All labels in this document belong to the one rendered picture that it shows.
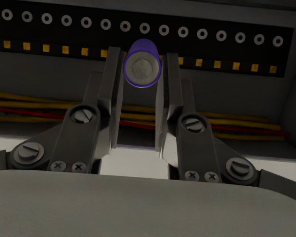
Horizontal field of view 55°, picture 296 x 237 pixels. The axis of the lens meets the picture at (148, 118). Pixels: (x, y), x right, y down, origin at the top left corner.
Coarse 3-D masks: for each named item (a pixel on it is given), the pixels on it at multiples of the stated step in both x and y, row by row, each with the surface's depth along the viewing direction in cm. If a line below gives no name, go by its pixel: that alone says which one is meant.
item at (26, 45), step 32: (0, 0) 29; (0, 32) 30; (32, 32) 30; (64, 32) 30; (96, 32) 30; (128, 32) 30; (192, 32) 30; (256, 32) 30; (288, 32) 30; (192, 64) 31; (224, 64) 31; (256, 64) 31
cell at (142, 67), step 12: (132, 48) 14; (144, 48) 13; (156, 48) 17; (132, 60) 13; (144, 60) 13; (156, 60) 13; (132, 72) 13; (144, 72) 13; (156, 72) 13; (132, 84) 13; (144, 84) 13
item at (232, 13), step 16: (32, 0) 29; (48, 0) 29; (64, 0) 29; (80, 0) 29; (96, 0) 29; (112, 0) 29; (128, 0) 29; (144, 0) 29; (160, 0) 29; (176, 0) 29; (192, 16) 29; (208, 16) 29; (224, 16) 29; (240, 16) 29; (256, 16) 29; (272, 16) 29; (288, 16) 29
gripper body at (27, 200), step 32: (0, 192) 7; (32, 192) 7; (64, 192) 7; (96, 192) 7; (128, 192) 7; (160, 192) 7; (192, 192) 7; (224, 192) 7; (256, 192) 8; (0, 224) 6; (32, 224) 6; (64, 224) 6; (96, 224) 6; (128, 224) 6; (160, 224) 6; (192, 224) 7; (224, 224) 7; (256, 224) 7; (288, 224) 7
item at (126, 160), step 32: (0, 96) 33; (0, 128) 30; (32, 128) 31; (128, 128) 34; (224, 128) 29; (256, 128) 33; (128, 160) 18; (160, 160) 18; (256, 160) 18; (288, 160) 19
